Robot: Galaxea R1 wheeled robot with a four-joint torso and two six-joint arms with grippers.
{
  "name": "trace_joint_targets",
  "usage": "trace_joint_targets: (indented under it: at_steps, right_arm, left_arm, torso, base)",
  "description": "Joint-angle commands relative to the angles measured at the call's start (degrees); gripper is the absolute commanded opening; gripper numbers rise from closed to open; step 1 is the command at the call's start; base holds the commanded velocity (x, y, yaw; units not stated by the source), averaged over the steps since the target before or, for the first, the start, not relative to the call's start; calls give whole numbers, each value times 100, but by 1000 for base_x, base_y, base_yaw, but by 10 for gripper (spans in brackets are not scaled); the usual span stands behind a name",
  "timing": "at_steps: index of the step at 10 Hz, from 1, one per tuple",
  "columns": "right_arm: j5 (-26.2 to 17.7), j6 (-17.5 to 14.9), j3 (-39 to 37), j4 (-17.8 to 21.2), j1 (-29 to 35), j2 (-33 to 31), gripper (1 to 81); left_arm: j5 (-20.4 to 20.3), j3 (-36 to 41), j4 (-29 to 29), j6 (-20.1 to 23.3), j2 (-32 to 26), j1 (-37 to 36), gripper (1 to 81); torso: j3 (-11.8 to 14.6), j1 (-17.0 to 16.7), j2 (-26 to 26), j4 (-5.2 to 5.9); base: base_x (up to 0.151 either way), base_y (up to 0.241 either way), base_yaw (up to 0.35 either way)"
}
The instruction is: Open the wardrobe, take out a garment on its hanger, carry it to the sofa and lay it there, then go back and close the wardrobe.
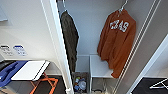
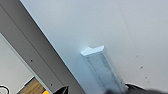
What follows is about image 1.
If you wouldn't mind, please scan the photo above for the white wardrobe door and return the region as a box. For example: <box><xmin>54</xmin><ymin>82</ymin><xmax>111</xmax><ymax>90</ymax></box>
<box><xmin>40</xmin><ymin>0</ymin><xmax>75</xmax><ymax>94</ymax></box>
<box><xmin>114</xmin><ymin>0</ymin><xmax>168</xmax><ymax>94</ymax></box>

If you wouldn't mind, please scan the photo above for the white door handle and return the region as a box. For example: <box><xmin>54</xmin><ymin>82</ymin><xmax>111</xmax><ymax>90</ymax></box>
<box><xmin>65</xmin><ymin>87</ymin><xmax>72</xmax><ymax>93</ymax></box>

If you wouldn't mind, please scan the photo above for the dark green jacket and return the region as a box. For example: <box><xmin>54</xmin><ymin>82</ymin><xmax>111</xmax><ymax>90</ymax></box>
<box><xmin>59</xmin><ymin>9</ymin><xmax>80</xmax><ymax>73</ymax></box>

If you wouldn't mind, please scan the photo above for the white wardrobe carcass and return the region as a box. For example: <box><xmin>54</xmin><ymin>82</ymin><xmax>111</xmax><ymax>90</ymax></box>
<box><xmin>40</xmin><ymin>0</ymin><xmax>168</xmax><ymax>94</ymax></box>

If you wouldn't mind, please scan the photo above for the orange printed hoodie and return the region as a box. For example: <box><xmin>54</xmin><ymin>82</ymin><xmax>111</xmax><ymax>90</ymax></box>
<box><xmin>96</xmin><ymin>9</ymin><xmax>138</xmax><ymax>79</ymax></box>

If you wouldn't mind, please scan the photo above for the grey storage bin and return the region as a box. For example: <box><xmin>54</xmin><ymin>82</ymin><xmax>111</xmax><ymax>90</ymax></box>
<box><xmin>91</xmin><ymin>78</ymin><xmax>108</xmax><ymax>94</ymax></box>

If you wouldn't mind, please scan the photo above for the white clothes hanger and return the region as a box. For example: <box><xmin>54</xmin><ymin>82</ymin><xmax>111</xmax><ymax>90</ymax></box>
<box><xmin>61</xmin><ymin>0</ymin><xmax>68</xmax><ymax>13</ymax></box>
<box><xmin>117</xmin><ymin>0</ymin><xmax>130</xmax><ymax>15</ymax></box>

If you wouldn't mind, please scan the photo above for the white bin lid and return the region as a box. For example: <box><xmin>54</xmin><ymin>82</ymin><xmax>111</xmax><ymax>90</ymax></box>
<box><xmin>11</xmin><ymin>59</ymin><xmax>51</xmax><ymax>82</ymax></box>

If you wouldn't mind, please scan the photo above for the grey bin cabinet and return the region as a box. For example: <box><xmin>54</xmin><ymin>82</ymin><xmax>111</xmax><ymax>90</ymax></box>
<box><xmin>0</xmin><ymin>80</ymin><xmax>34</xmax><ymax>94</ymax></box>

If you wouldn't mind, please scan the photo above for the grey wire basket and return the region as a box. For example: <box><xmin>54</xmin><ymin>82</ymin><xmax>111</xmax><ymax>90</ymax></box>
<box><xmin>71</xmin><ymin>71</ymin><xmax>90</xmax><ymax>94</ymax></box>

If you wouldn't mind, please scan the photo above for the orange floor frame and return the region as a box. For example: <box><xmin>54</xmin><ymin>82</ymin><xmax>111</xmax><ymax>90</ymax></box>
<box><xmin>29</xmin><ymin>73</ymin><xmax>59</xmax><ymax>94</ymax></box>

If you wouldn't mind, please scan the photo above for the grey wall board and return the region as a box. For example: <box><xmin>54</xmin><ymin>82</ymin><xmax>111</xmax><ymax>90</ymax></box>
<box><xmin>0</xmin><ymin>4</ymin><xmax>8</xmax><ymax>23</ymax></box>

